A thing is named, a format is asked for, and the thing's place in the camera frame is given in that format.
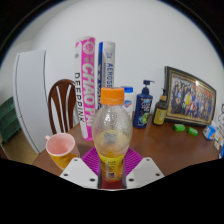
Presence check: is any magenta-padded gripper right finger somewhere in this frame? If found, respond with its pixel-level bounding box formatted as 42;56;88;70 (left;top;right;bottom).
122;147;166;190

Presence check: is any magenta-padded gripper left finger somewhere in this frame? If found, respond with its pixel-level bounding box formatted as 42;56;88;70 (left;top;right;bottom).
59;147;103;190

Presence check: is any orange-capped juice bottle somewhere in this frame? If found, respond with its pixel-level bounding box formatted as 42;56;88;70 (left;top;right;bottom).
92;86;134;183

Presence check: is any pink and yellow mug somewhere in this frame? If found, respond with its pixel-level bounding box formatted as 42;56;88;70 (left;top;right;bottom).
44;132;81;171

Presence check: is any dark blue pump bottle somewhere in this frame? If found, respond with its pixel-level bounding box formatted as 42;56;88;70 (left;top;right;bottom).
132;79;155;129

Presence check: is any small amber pump bottle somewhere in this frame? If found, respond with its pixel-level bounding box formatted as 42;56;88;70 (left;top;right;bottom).
152;88;169;127

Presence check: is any white body wash bottle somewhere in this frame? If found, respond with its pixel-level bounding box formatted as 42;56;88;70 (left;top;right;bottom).
120;85;136;118

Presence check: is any brown wooden chair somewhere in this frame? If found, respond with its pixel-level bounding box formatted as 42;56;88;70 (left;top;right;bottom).
47;78;81;136

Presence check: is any pink shuttlecock tube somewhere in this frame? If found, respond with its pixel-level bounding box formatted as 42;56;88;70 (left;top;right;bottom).
73;35;98;142

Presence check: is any framed group photo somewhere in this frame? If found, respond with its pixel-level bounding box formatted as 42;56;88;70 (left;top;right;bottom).
163;65;217;128

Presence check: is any green crate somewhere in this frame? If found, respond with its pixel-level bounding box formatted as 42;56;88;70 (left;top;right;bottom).
0;96;22;144

